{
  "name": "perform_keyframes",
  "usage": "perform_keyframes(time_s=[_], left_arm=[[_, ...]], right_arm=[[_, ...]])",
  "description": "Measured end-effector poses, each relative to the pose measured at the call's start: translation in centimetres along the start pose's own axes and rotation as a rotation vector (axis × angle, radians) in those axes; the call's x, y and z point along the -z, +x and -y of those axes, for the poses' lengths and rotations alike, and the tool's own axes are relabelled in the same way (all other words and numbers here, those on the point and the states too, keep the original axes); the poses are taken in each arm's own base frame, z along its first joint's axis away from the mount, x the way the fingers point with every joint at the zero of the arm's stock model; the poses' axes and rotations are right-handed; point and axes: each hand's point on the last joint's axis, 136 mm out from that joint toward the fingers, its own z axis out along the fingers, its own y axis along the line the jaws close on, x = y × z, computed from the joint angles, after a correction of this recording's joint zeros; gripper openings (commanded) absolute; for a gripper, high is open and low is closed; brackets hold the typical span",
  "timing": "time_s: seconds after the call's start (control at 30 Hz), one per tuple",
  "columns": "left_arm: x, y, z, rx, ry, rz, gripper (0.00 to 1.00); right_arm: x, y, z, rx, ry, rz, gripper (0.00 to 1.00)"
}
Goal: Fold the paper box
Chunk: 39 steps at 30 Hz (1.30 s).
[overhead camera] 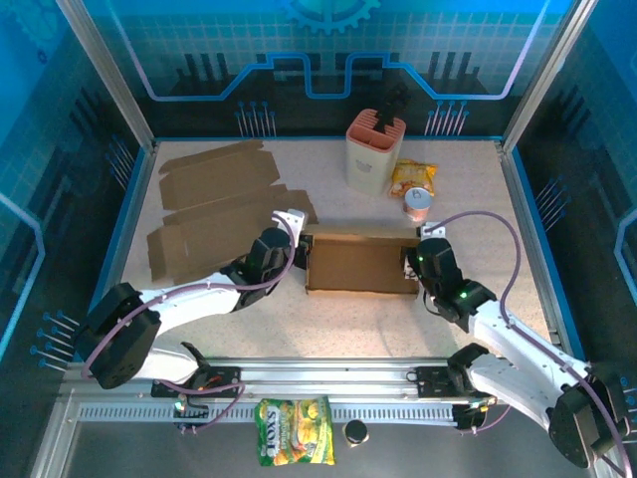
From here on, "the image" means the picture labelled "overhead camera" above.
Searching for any brown cardboard box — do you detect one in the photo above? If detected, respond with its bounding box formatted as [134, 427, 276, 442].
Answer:
[302, 223, 423, 296]
[146, 138, 320, 286]

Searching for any black controller box with LED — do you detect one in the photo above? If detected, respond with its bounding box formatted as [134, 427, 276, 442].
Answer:
[171, 396, 211, 435]
[451, 401, 492, 435]

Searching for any tin can orange print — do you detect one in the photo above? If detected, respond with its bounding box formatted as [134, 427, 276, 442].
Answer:
[402, 186, 434, 224]

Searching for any yellow snack bag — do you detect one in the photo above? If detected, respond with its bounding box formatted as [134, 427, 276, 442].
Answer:
[389, 157, 439, 199]

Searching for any cream knife block pink top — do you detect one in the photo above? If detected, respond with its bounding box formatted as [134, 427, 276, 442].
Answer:
[345, 108, 407, 196]

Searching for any green candy bag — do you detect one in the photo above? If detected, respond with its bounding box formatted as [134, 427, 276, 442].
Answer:
[253, 395, 337, 468]

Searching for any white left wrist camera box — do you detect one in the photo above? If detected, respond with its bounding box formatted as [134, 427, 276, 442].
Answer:
[271, 208, 307, 250]

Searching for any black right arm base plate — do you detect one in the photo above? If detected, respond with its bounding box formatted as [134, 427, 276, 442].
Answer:
[415, 365, 507, 399]

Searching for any aluminium frame rail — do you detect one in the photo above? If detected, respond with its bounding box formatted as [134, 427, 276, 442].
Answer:
[59, 356, 601, 405]

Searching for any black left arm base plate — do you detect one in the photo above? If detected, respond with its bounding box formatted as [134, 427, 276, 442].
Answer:
[150, 365, 244, 399]

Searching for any black knife handle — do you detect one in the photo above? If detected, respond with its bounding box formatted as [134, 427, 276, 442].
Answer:
[373, 83, 412, 134]

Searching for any slotted grey cable duct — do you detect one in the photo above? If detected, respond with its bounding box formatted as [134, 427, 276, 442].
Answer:
[77, 401, 462, 425]

